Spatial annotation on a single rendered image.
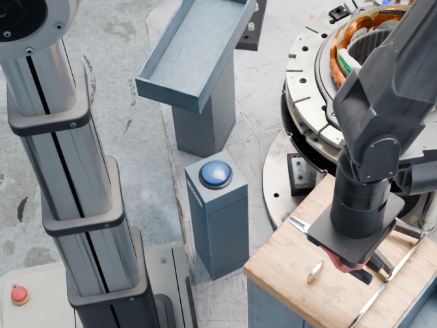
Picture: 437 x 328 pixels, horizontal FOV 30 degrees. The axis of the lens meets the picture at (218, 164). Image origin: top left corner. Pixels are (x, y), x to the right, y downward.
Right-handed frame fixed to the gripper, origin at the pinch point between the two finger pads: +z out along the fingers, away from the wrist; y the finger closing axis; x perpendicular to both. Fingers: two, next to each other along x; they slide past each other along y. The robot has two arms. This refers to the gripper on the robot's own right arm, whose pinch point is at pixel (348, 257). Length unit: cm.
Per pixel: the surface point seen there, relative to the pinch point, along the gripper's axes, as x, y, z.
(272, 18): 54, 56, 36
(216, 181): 24.7, 4.0, 11.0
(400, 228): -1.1, 11.2, 6.4
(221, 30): 44, 29, 12
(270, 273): 8.8, -3.5, 9.3
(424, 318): -9.0, 7.6, 17.3
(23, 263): 98, 1, 114
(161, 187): 85, 44, 113
